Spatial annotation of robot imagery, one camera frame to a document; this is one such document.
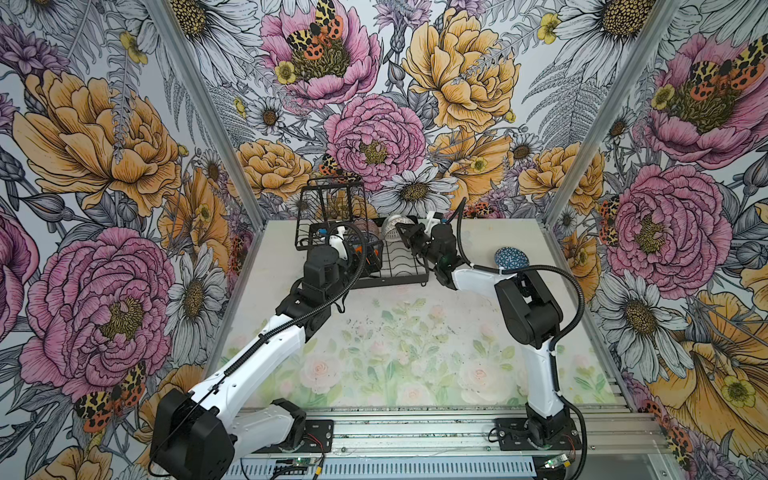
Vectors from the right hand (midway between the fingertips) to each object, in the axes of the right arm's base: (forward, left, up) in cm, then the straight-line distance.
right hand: (392, 228), depth 94 cm
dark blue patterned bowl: (+1, -42, -18) cm, 46 cm away
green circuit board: (-56, +23, -19) cm, 64 cm away
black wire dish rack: (+26, +22, -12) cm, 36 cm away
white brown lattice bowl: (+1, +1, -2) cm, 3 cm away
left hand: (-16, +6, +8) cm, 19 cm away
